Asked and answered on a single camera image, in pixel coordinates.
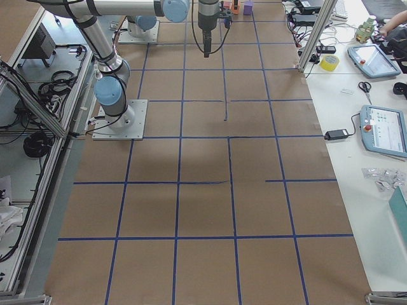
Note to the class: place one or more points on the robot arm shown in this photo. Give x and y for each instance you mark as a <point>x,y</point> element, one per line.
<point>143,22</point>
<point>110,90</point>

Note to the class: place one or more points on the pink foam cube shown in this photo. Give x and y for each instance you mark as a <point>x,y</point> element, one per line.
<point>226,4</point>

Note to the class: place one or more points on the purple foam cube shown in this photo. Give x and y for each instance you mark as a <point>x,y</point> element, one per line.
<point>248,8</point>

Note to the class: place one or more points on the yellow tape roll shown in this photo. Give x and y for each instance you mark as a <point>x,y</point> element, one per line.
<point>329,63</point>

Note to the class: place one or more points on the blue teach pendant far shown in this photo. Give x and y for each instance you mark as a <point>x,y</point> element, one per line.
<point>372,61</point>

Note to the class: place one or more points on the blue teach pendant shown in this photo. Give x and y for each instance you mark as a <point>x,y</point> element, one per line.
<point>372,61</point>
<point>383,130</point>

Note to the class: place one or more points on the small black adapter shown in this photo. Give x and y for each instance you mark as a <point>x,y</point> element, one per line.
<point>336,134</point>

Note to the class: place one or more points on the blue teach pendant near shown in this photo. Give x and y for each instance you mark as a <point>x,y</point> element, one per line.
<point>383,130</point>

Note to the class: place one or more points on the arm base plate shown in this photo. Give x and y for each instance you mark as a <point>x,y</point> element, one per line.
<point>130,126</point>
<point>135,35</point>

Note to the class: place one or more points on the aluminium frame post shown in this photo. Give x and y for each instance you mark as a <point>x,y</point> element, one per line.
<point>319,25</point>

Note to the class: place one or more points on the black handled scissors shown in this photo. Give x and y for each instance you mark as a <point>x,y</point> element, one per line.
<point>365,87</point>

